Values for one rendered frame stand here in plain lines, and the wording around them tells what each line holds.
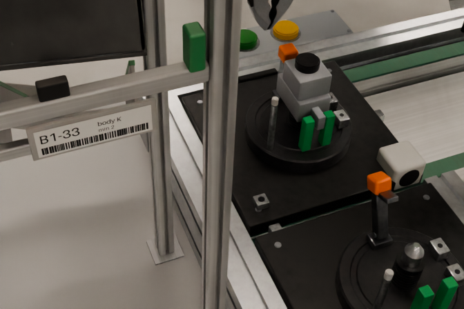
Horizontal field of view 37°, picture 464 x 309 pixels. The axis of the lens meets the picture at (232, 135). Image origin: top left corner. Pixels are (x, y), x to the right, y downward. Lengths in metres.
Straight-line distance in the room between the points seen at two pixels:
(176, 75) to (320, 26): 0.67
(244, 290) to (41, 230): 0.32
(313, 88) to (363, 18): 0.52
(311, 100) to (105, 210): 0.33
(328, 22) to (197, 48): 0.69
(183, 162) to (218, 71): 0.42
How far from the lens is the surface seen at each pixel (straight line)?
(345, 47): 1.09
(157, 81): 0.47
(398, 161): 0.89
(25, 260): 0.95
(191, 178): 0.87
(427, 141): 1.03
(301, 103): 0.84
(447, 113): 1.09
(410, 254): 0.73
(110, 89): 0.47
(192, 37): 0.46
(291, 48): 0.89
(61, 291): 0.91
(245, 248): 0.81
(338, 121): 0.90
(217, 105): 0.50
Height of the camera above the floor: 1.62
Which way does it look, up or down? 45 degrees down
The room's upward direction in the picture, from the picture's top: 3 degrees clockwise
